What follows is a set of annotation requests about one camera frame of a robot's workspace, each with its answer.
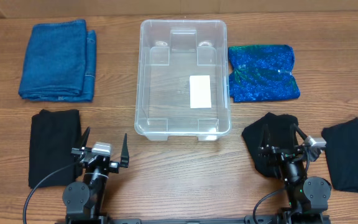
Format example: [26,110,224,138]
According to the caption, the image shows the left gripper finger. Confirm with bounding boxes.
[75,127,90,149]
[120,134,130,168]

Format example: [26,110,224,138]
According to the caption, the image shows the black garment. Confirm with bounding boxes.
[28,110,82,189]
[242,113,298,179]
[321,118,358,193]

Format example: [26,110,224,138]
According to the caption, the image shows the blue sequin garment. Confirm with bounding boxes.
[228,45,301,103]

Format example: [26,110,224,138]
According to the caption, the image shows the clear plastic storage bin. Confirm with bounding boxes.
[134,19,231,141]

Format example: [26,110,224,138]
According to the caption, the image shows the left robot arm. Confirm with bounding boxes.
[62,128,130,224]

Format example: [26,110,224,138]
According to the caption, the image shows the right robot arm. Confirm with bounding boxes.
[252,124,332,224]

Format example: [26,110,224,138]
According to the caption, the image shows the folded blue denim jeans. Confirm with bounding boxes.
[18,19,97,103]

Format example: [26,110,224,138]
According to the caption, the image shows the white label in bin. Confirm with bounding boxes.
[190,75,212,109]

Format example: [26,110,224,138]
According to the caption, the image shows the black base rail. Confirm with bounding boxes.
[57,215,331,224]

